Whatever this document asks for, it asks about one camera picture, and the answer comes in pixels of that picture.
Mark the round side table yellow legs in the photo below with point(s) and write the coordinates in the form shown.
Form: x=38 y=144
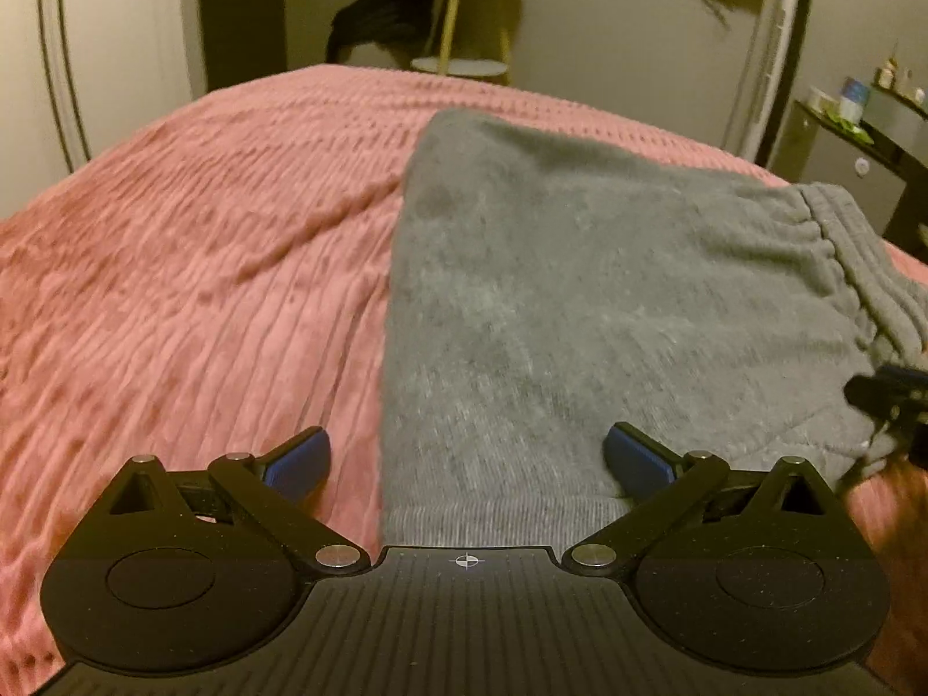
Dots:
x=464 y=22

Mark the pink ribbed blanket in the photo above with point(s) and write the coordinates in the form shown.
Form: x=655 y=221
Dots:
x=196 y=268

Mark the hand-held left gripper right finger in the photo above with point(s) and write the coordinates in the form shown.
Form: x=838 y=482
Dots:
x=638 y=457

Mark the blue and white container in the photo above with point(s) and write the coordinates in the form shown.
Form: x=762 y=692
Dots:
x=854 y=98

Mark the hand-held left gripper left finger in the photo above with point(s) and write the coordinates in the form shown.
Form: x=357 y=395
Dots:
x=297 y=460

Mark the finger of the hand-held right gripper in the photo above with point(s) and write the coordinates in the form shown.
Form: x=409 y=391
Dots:
x=884 y=391

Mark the white cup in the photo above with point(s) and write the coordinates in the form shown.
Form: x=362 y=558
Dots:
x=821 y=100

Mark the dark cloth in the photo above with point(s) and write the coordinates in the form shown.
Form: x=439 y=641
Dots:
x=377 y=14

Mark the small bottles on desk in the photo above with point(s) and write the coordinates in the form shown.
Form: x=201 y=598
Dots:
x=899 y=80

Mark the grey sweat pants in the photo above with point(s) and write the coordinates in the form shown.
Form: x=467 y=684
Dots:
x=580 y=304

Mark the green packet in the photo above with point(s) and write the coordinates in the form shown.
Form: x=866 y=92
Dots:
x=852 y=127

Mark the tall white cabinet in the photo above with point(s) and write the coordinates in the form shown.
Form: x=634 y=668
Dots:
x=768 y=65

